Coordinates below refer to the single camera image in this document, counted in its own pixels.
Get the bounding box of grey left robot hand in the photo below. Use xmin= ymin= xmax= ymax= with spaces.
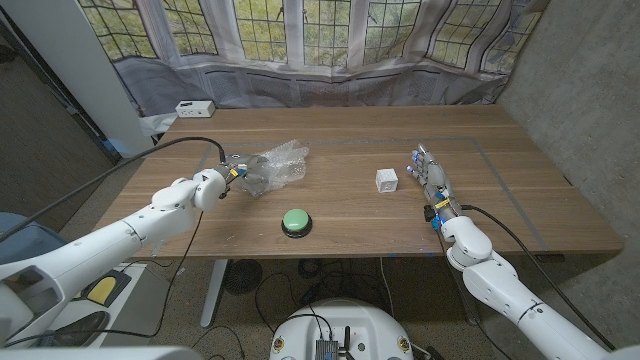
xmin=219 ymin=152 xmax=272 ymax=197

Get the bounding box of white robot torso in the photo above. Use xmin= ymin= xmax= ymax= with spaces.
xmin=269 ymin=298 xmax=415 ymax=360

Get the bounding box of green button, black base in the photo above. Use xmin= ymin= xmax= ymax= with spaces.
xmin=280 ymin=208 xmax=314 ymax=239

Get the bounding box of black floor cable tangle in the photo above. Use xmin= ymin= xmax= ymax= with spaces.
xmin=254 ymin=257 xmax=381 ymax=334

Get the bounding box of small white block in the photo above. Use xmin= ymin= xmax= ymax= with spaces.
xmin=375 ymin=168 xmax=400 ymax=194

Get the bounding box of round black floor fan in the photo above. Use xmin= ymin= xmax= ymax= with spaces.
xmin=223 ymin=258 xmax=264 ymax=296

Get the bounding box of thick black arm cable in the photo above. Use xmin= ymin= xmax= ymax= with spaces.
xmin=0 ymin=136 xmax=227 ymax=244
xmin=462 ymin=203 xmax=617 ymax=351

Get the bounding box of white power strip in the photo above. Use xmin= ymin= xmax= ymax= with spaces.
xmin=174 ymin=100 xmax=216 ymax=119

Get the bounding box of person in blue jeans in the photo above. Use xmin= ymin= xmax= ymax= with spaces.
xmin=0 ymin=212 xmax=109 ymax=349

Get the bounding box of printed window backdrop cloth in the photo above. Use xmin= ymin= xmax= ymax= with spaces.
xmin=77 ymin=0 xmax=551 ymax=119

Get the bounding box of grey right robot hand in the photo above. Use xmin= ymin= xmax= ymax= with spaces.
xmin=406 ymin=143 xmax=462 ymax=225

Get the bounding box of grey electronics box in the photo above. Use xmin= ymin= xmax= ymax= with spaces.
xmin=314 ymin=338 xmax=340 ymax=360

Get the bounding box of white floor cable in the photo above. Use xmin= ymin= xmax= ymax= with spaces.
xmin=378 ymin=257 xmax=397 ymax=319

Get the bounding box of white floor platform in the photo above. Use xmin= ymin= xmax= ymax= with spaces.
xmin=54 ymin=262 xmax=175 ymax=346

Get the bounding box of thin black left wrist cable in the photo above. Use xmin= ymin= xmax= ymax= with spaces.
xmin=2 ymin=209 xmax=205 ymax=349

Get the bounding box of white table leg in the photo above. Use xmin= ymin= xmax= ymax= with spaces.
xmin=200 ymin=258 xmax=229 ymax=326

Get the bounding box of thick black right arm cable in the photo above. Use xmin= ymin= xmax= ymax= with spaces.
xmin=462 ymin=203 xmax=617 ymax=351

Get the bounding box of clear bubble wrap sheet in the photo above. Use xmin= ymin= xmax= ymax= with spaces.
xmin=234 ymin=139 xmax=310 ymax=197

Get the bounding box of yellow black foot pedal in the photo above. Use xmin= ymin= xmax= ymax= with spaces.
xmin=82 ymin=272 xmax=132 ymax=307

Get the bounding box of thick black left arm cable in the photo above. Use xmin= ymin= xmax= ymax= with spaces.
xmin=0 ymin=136 xmax=227 ymax=244

